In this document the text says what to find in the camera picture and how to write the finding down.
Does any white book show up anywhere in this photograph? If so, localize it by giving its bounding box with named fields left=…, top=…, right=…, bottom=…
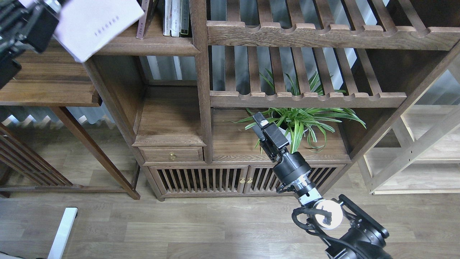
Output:
left=163, top=0, right=172, bottom=36
left=170, top=0, right=182, bottom=37
left=19, top=0, right=143, bottom=63

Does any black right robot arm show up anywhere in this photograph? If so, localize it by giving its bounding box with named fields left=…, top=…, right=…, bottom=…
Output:
left=253, top=113, right=391, bottom=259

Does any dark wooden slatted rack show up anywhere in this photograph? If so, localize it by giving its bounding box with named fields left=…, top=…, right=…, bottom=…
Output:
left=0, top=124, right=81, bottom=198

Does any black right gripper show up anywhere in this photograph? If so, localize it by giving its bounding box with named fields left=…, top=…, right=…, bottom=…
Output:
left=252, top=112, right=289, bottom=162

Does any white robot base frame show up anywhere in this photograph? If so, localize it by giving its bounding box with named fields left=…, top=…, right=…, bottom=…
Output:
left=47, top=207, right=78, bottom=259

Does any green spider plant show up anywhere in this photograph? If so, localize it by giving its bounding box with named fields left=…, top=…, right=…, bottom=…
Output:
left=232, top=68, right=367, bottom=155

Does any dark maroon book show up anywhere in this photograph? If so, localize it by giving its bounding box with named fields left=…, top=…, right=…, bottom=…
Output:
left=136, top=0, right=159, bottom=39

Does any light wooden shelf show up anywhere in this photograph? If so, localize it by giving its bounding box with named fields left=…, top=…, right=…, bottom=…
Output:
left=363, top=61, right=460, bottom=195

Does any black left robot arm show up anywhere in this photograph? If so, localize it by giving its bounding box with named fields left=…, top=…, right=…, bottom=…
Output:
left=0, top=0, right=66, bottom=87

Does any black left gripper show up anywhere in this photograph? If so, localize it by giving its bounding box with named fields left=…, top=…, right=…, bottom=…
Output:
left=0, top=0, right=67, bottom=54

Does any dark wooden side table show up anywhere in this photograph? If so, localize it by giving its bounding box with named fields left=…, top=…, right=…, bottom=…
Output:
left=1, top=41, right=140, bottom=200

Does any dark green upright book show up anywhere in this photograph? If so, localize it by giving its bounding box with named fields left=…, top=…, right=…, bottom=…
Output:
left=180, top=0, right=192, bottom=38

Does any dark wooden bookshelf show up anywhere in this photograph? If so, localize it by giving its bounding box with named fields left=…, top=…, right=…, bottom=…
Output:
left=83, top=0, right=459, bottom=201

